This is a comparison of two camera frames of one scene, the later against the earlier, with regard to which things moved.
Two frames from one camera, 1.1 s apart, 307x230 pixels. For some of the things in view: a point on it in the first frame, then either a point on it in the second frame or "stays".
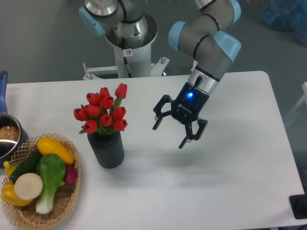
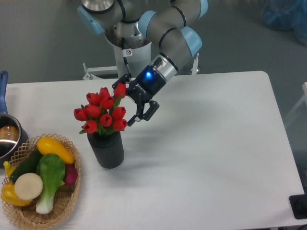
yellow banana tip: [8, 168] stays
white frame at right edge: [304, 97] stays
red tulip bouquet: [100, 115] stays
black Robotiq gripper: [186, 108] → [147, 84]
